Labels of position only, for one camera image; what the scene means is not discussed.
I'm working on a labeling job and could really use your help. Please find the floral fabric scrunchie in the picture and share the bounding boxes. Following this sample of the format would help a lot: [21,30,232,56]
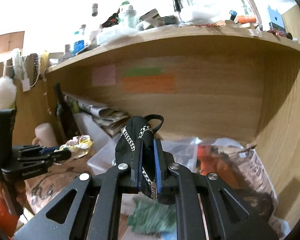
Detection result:
[55,135,94,160]

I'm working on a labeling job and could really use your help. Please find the black pouch with chain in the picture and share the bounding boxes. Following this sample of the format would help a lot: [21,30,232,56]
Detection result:
[115,114,175,205]

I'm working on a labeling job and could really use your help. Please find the person left hand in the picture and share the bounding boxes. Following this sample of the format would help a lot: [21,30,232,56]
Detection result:
[0,181,27,206]

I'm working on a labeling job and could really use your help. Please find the cream ceramic mug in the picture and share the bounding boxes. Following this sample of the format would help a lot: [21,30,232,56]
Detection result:
[32,123,58,147]

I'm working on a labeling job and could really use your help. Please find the dark wine bottle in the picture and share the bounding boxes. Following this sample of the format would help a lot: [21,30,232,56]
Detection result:
[53,83,80,141]

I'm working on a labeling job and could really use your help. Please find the orange cloth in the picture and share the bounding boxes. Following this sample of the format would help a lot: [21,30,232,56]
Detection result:
[196,145,239,189]

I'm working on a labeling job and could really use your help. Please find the green knitted cloth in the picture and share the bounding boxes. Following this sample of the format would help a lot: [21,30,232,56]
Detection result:
[127,197,177,235]

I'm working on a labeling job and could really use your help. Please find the clear plastic bin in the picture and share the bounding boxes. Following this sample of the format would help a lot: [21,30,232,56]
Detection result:
[86,135,201,176]

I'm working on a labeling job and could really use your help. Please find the stack of newspapers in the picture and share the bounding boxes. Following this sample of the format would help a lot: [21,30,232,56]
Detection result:
[64,93,130,138]

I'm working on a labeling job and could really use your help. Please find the white fluffy pompom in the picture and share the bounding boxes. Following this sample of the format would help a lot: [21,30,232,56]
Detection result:
[0,76,17,109]

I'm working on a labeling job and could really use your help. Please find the pink sticky note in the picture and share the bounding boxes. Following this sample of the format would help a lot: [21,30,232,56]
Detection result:
[91,64,116,87]

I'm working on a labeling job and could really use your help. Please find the orange sticky note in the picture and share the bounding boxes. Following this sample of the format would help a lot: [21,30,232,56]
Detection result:
[122,74,175,94]

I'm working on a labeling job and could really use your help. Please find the green sticky note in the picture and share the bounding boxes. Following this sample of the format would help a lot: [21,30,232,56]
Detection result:
[124,67,162,77]

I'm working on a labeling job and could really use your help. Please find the wooden shelf unit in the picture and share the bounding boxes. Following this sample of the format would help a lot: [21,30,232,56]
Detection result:
[0,24,300,230]

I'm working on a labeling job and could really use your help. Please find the blue box on shelf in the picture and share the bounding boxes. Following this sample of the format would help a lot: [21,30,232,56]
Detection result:
[267,6,285,32]

